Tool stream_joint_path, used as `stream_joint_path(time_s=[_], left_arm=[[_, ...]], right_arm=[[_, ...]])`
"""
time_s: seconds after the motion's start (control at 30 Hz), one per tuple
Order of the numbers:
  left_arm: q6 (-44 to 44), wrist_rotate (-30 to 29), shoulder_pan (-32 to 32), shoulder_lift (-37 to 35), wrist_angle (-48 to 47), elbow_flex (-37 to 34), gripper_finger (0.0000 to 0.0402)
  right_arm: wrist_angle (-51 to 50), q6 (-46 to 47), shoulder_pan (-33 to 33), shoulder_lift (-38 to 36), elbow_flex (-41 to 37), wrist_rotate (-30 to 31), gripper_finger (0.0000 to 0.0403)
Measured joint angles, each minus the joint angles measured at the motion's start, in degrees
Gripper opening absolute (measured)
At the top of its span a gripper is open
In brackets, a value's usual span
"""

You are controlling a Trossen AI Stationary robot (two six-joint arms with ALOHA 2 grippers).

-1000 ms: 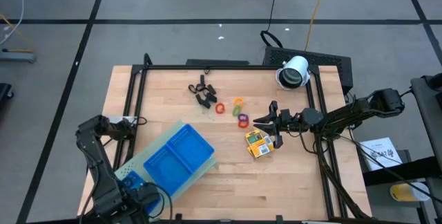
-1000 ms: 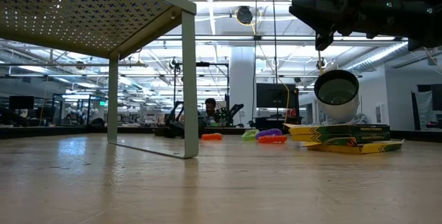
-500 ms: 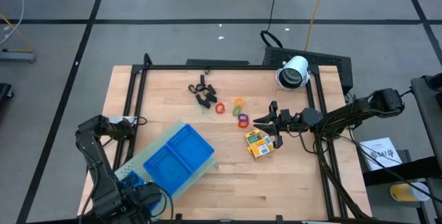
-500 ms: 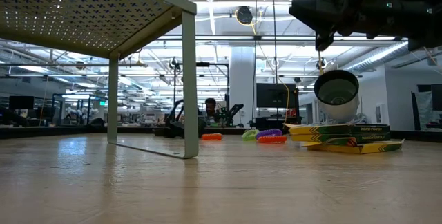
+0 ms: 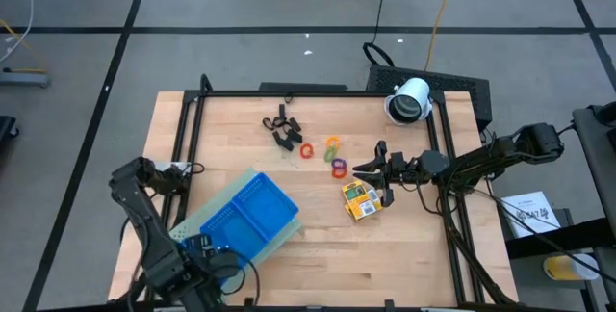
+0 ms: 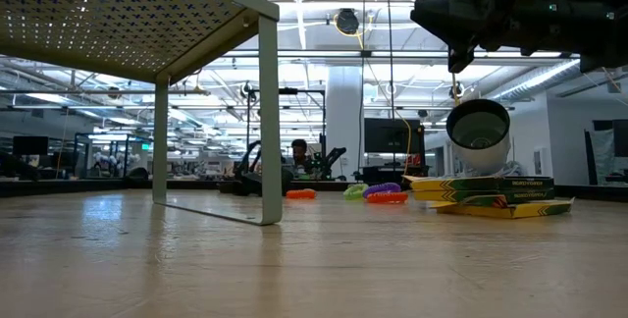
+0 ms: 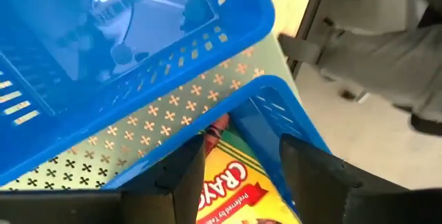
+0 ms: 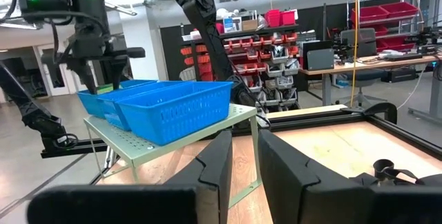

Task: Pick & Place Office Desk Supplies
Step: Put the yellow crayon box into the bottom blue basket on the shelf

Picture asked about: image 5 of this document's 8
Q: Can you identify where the black aluminium table frame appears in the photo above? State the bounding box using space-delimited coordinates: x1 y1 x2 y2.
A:
161 73 520 312

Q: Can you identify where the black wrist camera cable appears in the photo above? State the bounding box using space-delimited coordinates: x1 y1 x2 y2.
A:
412 176 444 217

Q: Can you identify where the black perforated computer case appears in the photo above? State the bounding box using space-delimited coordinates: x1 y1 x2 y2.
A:
365 64 494 133

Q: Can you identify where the grey table foot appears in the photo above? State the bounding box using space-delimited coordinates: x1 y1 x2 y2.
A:
0 67 52 90

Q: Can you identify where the black hanging cable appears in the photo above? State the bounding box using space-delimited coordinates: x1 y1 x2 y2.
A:
362 0 395 68

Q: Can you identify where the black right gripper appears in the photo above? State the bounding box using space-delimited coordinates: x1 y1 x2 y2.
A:
352 141 421 208

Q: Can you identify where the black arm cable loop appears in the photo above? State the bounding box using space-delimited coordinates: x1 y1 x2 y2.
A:
223 247 263 306

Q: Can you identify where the white paper manual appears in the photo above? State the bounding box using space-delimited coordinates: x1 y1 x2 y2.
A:
500 190 563 240

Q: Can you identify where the yellow white roll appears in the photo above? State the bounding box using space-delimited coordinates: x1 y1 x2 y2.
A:
542 252 601 282

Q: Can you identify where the white floor cable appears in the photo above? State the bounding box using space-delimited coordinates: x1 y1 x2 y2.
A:
0 0 36 64

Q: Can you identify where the yellow green crayon box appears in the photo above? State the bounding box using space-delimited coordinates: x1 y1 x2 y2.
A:
341 180 370 206

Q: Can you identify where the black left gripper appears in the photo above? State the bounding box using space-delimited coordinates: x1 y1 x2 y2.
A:
184 233 243 284

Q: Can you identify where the yellow power cable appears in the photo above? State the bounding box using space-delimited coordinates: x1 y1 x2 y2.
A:
423 0 462 72

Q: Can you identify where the black flat bar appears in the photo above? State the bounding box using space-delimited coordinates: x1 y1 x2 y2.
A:
258 81 349 93

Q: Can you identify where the yellow floor cable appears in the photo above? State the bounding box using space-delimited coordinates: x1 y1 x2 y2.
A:
0 17 49 75

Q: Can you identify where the yellow snack box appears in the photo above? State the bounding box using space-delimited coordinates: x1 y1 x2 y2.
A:
346 187 385 222

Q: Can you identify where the black side cart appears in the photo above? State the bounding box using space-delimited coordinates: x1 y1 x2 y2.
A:
504 102 616 312

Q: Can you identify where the blue plastic slotted basket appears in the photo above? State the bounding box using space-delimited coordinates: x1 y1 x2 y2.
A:
198 171 300 274

